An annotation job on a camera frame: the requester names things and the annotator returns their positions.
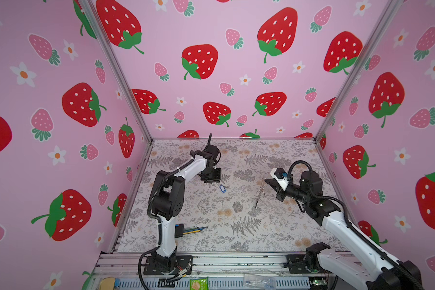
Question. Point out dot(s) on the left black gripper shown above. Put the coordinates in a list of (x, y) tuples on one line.
[(217, 178)]

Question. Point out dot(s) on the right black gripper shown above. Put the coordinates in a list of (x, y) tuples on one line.
[(276, 186)]

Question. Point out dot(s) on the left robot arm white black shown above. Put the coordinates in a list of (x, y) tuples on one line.
[(167, 198)]

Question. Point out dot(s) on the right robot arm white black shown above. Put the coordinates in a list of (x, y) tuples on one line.
[(377, 270)]

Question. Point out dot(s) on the clear plastic bag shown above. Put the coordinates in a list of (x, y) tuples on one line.
[(259, 282)]

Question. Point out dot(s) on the green packet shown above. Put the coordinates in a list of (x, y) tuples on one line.
[(199, 284)]

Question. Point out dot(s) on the yellow sponge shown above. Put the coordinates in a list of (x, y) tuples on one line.
[(107, 284)]

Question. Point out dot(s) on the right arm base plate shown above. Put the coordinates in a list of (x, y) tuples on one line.
[(304, 263)]

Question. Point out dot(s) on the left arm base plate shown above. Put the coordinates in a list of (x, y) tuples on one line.
[(157, 265)]

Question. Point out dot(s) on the aluminium rail frame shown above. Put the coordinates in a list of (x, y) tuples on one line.
[(225, 271)]

